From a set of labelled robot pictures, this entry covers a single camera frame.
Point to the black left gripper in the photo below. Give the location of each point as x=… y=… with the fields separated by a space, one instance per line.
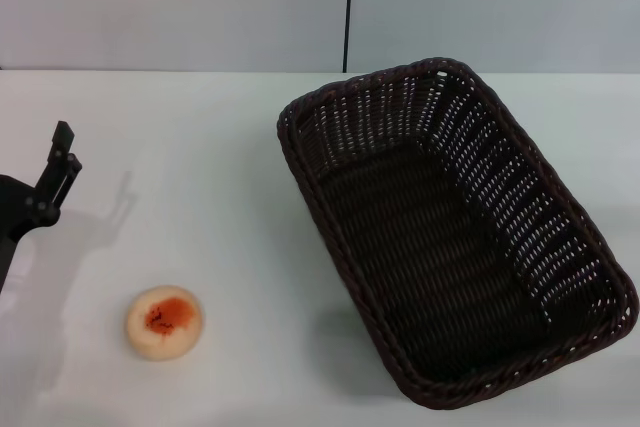
x=17 y=202

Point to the round bun with orange topping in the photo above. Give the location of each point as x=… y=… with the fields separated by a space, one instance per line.
x=165 y=323

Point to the dark brown woven basket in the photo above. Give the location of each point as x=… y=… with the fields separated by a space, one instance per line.
x=425 y=247

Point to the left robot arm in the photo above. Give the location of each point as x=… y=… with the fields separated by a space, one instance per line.
x=7 y=262

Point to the black vertical wall strip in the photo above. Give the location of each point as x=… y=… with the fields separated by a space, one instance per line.
x=348 y=7

